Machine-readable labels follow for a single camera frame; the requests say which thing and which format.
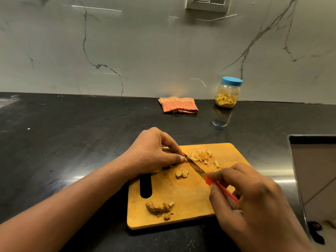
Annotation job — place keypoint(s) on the person's right hand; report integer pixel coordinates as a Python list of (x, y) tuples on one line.
[(257, 209)]

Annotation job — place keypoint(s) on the person's left hand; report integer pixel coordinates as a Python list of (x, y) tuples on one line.
[(149, 154)]

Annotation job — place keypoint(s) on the pile of ginger slices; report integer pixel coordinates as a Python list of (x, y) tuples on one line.
[(181, 173)]

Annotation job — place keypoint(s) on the chopped ginger strips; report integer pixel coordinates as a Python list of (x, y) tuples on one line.
[(200, 156)]

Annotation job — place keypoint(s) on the knobby ginger piece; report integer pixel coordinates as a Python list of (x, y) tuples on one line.
[(155, 207)]

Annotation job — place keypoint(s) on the small round ginger end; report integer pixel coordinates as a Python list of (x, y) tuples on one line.
[(167, 217)]

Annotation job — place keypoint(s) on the blue-lidded plastic jar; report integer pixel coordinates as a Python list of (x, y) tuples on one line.
[(228, 92)]

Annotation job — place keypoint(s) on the person's left forearm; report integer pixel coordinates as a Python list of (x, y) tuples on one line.
[(57, 209)]

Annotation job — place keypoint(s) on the blue jar lid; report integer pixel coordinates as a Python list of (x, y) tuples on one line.
[(231, 81)]

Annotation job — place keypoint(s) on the wooden cutting board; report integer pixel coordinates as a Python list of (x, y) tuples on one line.
[(189, 194)]

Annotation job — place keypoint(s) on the orange checked cloth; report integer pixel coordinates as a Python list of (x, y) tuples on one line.
[(178, 105)]

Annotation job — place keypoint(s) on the beige cabinet door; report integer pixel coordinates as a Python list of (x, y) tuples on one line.
[(315, 175)]

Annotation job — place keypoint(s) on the steel sink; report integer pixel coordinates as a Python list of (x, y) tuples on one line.
[(8, 100)]

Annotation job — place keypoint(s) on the grey wall switch plate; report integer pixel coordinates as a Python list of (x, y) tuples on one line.
[(208, 3)]

